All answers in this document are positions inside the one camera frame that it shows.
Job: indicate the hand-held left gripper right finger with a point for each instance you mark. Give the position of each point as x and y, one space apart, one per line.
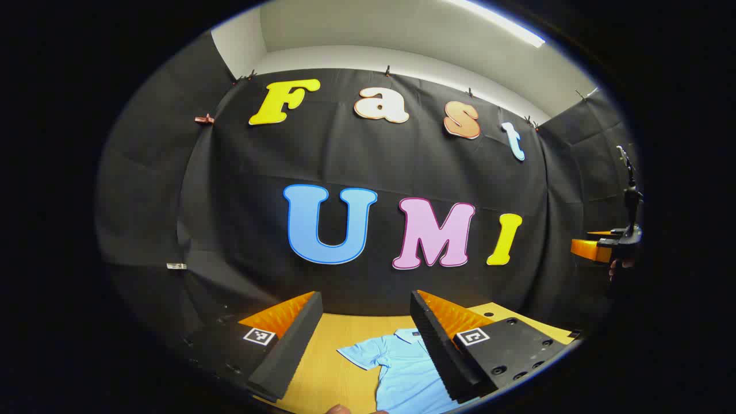
437 351

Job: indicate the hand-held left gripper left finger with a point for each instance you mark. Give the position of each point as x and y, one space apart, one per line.
290 356

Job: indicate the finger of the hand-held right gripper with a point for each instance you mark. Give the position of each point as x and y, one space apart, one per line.
583 247

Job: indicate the light blue polo T-shirt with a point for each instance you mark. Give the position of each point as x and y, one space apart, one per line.
402 374

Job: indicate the black backdrop cloth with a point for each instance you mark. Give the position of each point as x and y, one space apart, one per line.
241 172

